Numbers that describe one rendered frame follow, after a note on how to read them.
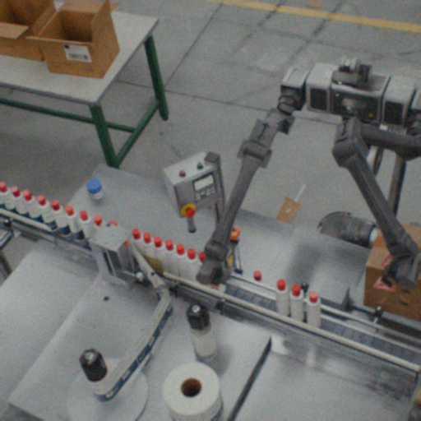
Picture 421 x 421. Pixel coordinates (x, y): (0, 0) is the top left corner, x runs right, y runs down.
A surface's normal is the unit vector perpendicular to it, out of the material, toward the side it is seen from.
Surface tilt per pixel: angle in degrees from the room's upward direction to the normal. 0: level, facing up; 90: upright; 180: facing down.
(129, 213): 0
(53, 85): 0
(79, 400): 0
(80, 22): 88
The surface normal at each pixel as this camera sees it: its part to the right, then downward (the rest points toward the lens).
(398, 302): -0.41, 0.72
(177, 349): -0.11, -0.65
